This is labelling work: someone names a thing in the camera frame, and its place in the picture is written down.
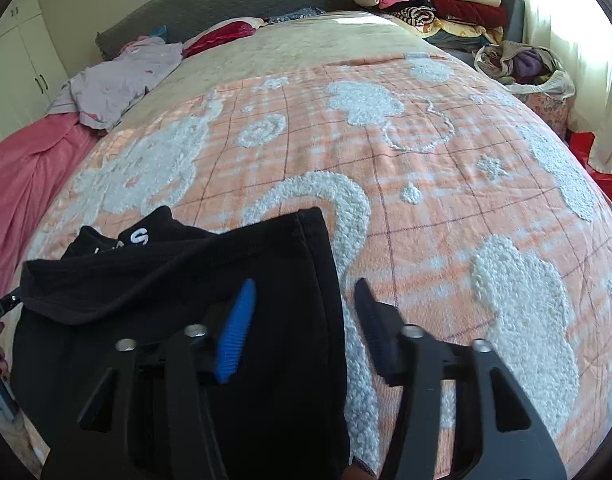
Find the floral laundry basket with clothes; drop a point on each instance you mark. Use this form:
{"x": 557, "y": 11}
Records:
{"x": 534, "y": 75}

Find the lilac crumpled garment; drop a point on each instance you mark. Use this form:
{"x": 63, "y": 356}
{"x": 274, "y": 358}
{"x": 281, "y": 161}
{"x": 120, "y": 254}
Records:
{"x": 101, "y": 94}

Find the right hand thumb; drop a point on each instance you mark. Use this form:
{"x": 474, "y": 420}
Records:
{"x": 358, "y": 471}

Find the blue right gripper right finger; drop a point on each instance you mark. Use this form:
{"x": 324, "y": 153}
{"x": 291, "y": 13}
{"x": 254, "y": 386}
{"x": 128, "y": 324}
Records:
{"x": 380, "y": 325}

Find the black t-shirt with orange patches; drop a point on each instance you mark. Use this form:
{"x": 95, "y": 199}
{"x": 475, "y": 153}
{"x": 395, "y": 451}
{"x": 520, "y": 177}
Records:
{"x": 114, "y": 353}

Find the pink blanket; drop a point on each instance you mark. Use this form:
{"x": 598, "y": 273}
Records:
{"x": 35, "y": 163}

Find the red pillow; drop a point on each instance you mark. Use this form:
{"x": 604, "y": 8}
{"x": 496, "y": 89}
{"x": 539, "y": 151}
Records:
{"x": 220, "y": 34}

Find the white curtain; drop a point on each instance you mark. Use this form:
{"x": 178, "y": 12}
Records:
{"x": 580, "y": 34}

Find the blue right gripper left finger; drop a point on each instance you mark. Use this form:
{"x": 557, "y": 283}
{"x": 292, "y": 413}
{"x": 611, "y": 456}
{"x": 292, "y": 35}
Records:
{"x": 234, "y": 332}

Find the white wardrobe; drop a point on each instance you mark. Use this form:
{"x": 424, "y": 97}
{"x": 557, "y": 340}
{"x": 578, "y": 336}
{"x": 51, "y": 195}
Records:
{"x": 31, "y": 72}

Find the red bag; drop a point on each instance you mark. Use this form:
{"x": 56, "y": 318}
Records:
{"x": 581, "y": 145}

